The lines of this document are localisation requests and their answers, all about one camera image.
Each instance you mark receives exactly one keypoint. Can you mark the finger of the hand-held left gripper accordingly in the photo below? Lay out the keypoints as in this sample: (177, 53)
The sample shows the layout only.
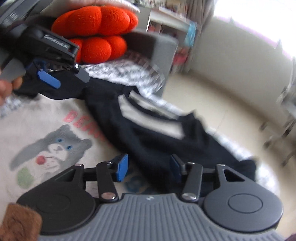
(82, 74)
(48, 78)

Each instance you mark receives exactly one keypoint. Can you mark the orange plush cushion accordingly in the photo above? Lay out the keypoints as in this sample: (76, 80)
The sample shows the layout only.
(97, 30)

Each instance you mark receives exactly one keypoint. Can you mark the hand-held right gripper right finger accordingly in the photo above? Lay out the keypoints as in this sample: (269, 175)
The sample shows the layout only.
(174, 168)

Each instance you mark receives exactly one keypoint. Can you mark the beige black-sleeved cat sweatshirt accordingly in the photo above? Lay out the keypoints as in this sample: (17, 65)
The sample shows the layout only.
(150, 143)

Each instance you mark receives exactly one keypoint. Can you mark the person's left hand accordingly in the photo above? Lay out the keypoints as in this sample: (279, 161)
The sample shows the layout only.
(8, 89)

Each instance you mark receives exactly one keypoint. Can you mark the white pillow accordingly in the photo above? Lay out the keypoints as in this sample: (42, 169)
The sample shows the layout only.
(115, 3)

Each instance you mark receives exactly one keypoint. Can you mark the pale patterned curtain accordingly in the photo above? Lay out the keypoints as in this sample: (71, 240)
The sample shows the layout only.
(200, 9)

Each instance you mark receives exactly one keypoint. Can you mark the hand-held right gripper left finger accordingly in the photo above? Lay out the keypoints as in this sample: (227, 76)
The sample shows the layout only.
(122, 168)

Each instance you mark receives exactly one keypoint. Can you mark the white grey office chair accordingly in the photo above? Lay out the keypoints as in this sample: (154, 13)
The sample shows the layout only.
(284, 99)

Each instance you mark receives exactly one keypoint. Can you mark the white low shelf unit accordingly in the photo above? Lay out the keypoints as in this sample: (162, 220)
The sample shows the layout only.
(166, 18)

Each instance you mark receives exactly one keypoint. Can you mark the grey checked quilt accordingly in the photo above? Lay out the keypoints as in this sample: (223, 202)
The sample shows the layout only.
(129, 67)

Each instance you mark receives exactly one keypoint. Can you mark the blue patterned bag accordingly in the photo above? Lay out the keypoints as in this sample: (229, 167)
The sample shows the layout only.
(191, 34)

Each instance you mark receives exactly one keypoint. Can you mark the brown fuzzy sleeve cuff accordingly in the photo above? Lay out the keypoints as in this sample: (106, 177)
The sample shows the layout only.
(18, 222)

